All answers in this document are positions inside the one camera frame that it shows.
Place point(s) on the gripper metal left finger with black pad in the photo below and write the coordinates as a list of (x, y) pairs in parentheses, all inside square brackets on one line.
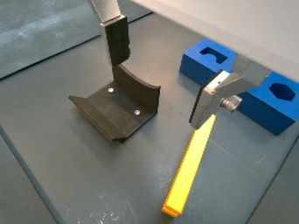
[(114, 27)]

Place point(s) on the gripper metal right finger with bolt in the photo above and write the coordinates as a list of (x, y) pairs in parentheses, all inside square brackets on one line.
[(219, 92)]

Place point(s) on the yellow double-square peg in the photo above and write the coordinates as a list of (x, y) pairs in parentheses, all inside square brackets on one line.
[(184, 176)]

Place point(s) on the blue shape-sorting board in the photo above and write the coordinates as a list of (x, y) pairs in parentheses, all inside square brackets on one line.
[(271, 104)]

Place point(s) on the black curved holder stand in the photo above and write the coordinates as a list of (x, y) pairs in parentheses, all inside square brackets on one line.
[(122, 106)]

